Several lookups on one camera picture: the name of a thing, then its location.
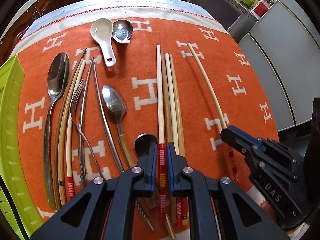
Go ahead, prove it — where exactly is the brown wooden chopstick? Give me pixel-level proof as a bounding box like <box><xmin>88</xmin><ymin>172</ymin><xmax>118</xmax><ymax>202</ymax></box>
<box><xmin>161</xmin><ymin>50</ymin><xmax>176</xmax><ymax>239</ymax></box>

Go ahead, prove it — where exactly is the tan wooden chopstick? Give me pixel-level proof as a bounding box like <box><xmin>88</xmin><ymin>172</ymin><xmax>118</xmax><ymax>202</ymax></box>
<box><xmin>169</xmin><ymin>54</ymin><xmax>188</xmax><ymax>226</ymax></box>

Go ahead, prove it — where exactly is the pale chopstick red band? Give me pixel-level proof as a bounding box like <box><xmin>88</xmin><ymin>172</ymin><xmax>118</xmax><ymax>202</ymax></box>
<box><xmin>66</xmin><ymin>60</ymin><xmax>87</xmax><ymax>199</ymax></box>

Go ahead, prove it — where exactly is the steel chopstick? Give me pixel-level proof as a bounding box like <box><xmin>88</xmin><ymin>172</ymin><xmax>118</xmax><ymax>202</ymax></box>
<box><xmin>93</xmin><ymin>63</ymin><xmax>124</xmax><ymax>173</ymax></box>
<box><xmin>78</xmin><ymin>58</ymin><xmax>94</xmax><ymax>187</ymax></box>

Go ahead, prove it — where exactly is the small dark steel spoon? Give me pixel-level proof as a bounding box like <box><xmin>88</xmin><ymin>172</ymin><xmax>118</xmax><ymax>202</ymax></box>
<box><xmin>134</xmin><ymin>133</ymin><xmax>158</xmax><ymax>157</ymax></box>

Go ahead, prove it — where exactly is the light bamboo chopstick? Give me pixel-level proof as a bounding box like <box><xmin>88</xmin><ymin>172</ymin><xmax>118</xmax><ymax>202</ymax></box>
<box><xmin>57</xmin><ymin>57</ymin><xmax>82</xmax><ymax>206</ymax></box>

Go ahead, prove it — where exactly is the steel spoon with wooden handle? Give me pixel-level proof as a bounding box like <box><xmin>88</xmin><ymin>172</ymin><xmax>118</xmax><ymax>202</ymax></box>
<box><xmin>102</xmin><ymin>85</ymin><xmax>136</xmax><ymax>168</ymax></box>

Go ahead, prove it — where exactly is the steel fork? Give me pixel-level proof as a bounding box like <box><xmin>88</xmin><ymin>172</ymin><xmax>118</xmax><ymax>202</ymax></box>
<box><xmin>69</xmin><ymin>79</ymin><xmax>104</xmax><ymax>178</ymax></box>

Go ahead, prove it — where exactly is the dark wooden chopstick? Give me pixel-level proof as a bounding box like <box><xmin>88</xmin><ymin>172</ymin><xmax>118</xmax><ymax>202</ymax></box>
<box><xmin>52</xmin><ymin>48</ymin><xmax>86</xmax><ymax>211</ymax></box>

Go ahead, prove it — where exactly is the large steel spoon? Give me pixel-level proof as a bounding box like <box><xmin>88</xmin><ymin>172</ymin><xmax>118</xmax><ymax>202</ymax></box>
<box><xmin>43</xmin><ymin>52</ymin><xmax>69</xmax><ymax>210</ymax></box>

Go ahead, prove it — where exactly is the short steel soup spoon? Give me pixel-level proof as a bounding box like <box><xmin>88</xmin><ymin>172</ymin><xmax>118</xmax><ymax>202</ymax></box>
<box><xmin>112</xmin><ymin>20</ymin><xmax>133</xmax><ymax>43</ymax></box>

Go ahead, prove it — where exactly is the white ceramic soup spoon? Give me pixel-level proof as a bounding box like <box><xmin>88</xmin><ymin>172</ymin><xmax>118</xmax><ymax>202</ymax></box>
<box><xmin>90</xmin><ymin>18</ymin><xmax>116</xmax><ymax>67</ymax></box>

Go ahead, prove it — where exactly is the pale chopstick red handle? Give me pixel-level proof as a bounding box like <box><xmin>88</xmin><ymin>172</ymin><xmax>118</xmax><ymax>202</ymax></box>
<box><xmin>156</xmin><ymin>45</ymin><xmax>167</xmax><ymax>222</ymax></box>

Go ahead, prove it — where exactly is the green plastic utensil tray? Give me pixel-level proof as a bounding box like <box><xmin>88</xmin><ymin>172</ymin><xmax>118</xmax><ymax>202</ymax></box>
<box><xmin>1</xmin><ymin>54</ymin><xmax>43</xmax><ymax>236</ymax></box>

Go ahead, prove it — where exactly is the grey refrigerator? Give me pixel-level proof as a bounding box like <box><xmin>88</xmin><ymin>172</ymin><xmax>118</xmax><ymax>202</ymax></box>
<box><xmin>189</xmin><ymin>0</ymin><xmax>319</xmax><ymax>131</ymax></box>

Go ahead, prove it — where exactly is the orange blanket with H pattern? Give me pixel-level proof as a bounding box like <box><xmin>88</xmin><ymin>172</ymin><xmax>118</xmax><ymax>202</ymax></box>
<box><xmin>13</xmin><ymin>6</ymin><xmax>278</xmax><ymax>232</ymax></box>

